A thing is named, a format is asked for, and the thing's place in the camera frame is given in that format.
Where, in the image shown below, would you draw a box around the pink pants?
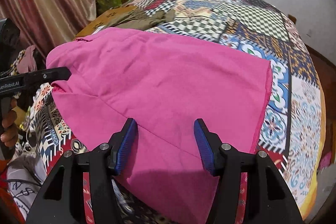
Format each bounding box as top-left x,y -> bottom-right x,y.
46,28 -> 272,223

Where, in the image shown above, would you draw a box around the person's left hand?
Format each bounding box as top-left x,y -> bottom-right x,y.
1,98 -> 18,147

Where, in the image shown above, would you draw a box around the patchwork patterned bedspread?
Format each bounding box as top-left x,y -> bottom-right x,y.
6,0 -> 325,223

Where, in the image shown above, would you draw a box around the pink slipper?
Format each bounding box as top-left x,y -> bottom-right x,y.
319,151 -> 332,169

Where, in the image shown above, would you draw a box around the olive green pants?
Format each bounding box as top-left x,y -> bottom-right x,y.
105,8 -> 175,31

